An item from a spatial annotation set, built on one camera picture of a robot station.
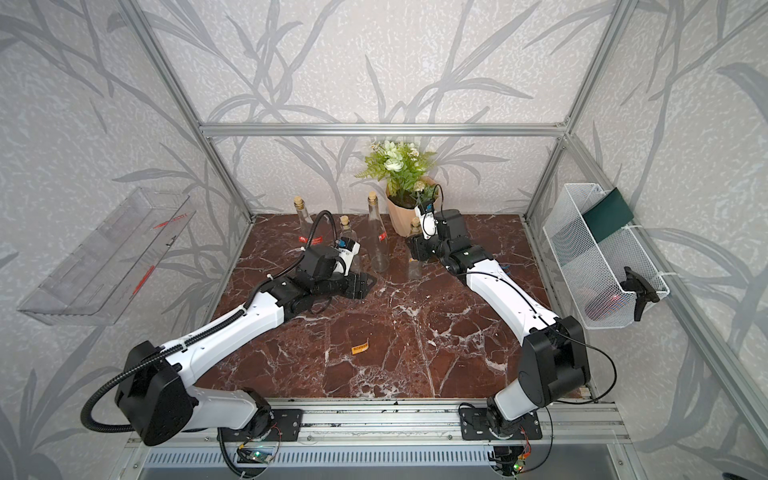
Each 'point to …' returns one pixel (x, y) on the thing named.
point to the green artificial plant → (403, 167)
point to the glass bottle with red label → (305, 225)
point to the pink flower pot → (402, 216)
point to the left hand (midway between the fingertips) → (367, 279)
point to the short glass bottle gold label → (346, 232)
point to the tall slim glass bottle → (380, 248)
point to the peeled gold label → (360, 348)
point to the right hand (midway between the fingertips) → (415, 234)
